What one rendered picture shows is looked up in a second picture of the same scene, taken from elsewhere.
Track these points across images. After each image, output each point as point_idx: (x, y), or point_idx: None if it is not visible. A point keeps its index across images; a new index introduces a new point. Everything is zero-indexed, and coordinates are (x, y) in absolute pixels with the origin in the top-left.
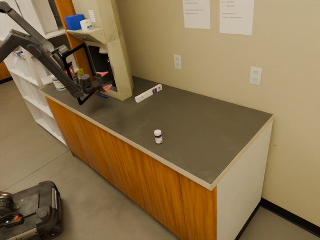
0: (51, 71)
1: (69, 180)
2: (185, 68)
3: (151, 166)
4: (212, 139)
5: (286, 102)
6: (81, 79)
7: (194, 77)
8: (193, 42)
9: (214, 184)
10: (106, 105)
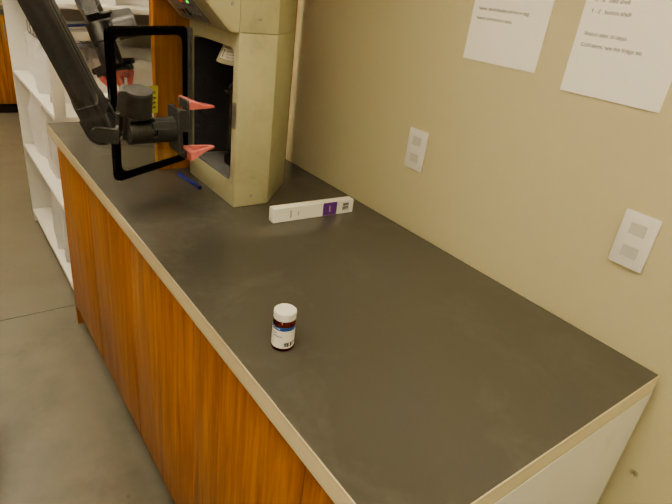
0: (40, 34)
1: (37, 381)
2: (431, 172)
3: (236, 413)
4: (449, 391)
5: None
6: (123, 93)
7: (448, 204)
8: (475, 104)
9: None
10: (187, 206)
